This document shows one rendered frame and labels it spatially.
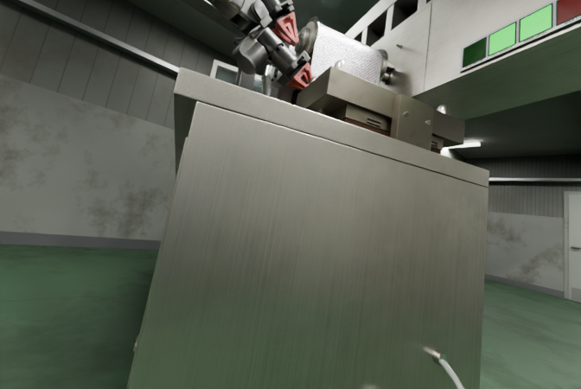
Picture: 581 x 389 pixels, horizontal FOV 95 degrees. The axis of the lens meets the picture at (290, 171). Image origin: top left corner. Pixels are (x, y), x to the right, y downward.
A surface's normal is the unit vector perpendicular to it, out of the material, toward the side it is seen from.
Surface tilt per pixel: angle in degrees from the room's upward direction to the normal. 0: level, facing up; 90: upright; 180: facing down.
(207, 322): 90
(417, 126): 90
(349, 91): 90
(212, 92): 90
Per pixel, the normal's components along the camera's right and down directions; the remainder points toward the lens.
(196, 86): 0.40, -0.08
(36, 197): 0.65, -0.02
